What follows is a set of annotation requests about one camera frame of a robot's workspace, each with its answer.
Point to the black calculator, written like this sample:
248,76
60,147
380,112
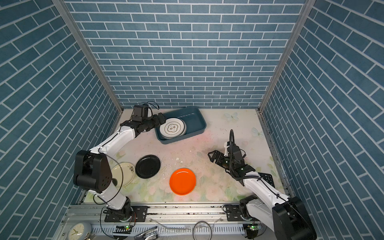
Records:
268,178

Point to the teal plastic bin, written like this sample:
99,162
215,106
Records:
192,117

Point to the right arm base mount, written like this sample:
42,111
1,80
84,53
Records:
233,213

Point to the aluminium rail frame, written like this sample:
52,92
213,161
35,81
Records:
204,221

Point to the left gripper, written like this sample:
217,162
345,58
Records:
156,122

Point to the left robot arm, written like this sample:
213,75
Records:
92,171

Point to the white plate quatrefoil pattern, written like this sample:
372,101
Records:
172,128

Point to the cream plate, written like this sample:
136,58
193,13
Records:
123,174

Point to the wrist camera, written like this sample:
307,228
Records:
146,105
227,149

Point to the black plate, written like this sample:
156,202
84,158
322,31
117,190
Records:
148,166

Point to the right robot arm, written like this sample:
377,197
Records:
286,217

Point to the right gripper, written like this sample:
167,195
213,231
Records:
217,152

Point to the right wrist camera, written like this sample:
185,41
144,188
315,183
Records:
227,149

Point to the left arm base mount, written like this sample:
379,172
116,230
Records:
126,214

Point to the white analog clock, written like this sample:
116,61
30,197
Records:
80,231

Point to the orange plate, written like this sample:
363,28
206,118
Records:
182,181

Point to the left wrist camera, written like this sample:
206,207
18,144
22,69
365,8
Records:
146,105

